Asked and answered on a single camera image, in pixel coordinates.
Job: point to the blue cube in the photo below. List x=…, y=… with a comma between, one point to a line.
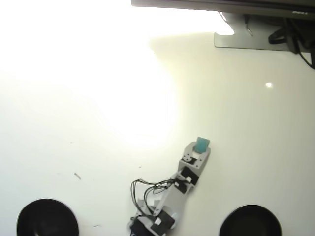
x=202, y=145

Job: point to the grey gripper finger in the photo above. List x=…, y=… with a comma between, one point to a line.
x=188, y=153
x=205, y=161

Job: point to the black round bowl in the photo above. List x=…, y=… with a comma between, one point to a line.
x=249, y=221
x=46, y=218

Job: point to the black computer monitor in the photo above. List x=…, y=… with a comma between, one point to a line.
x=221, y=5

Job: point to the silver monitor stand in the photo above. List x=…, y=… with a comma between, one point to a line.
x=251, y=40

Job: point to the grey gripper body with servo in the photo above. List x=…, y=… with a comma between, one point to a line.
x=190, y=169

